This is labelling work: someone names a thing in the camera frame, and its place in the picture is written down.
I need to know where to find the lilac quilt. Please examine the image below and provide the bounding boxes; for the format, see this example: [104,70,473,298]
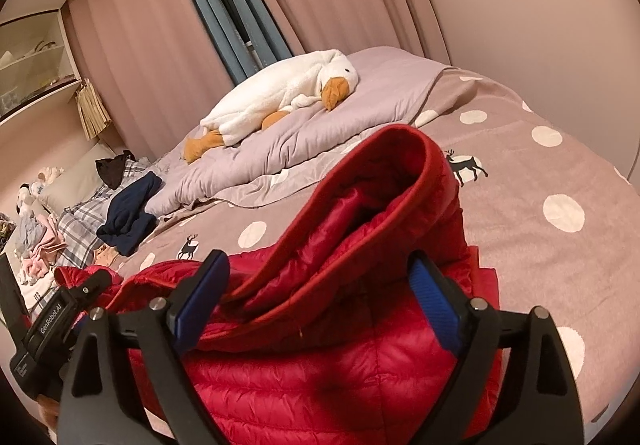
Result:
[145,46,446,217]

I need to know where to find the red down jacket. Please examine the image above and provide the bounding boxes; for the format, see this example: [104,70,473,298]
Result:
[98,123,504,445]

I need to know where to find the white wall shelf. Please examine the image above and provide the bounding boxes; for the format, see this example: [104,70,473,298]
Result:
[1,10,81,121]

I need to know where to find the white goose plush toy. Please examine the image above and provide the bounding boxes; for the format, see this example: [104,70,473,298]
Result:
[182,49,359,163]

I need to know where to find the navy blue garment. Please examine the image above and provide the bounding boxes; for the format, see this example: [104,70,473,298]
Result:
[96,172,163,257]

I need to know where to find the folded red jacket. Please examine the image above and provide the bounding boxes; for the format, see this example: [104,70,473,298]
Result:
[53,265,124,295]

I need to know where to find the black garment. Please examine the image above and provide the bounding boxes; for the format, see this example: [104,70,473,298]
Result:
[96,150,136,190]

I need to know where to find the small plush toys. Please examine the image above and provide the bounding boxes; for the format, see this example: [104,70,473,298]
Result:
[15,166,64,215]

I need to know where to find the polka dot bed sheet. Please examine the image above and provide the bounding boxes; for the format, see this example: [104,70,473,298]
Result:
[114,69,639,439]

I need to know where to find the yellow tassel hanging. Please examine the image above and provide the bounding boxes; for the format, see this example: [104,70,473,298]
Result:
[74,79,112,140]

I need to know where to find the beige pillow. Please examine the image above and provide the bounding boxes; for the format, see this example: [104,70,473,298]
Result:
[38,142,116,215]

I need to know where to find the person's left hand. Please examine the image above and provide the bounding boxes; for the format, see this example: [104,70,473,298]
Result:
[36,395,60,433]

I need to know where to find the pink clothes pile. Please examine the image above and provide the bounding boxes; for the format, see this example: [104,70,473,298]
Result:
[14,212,66,286]

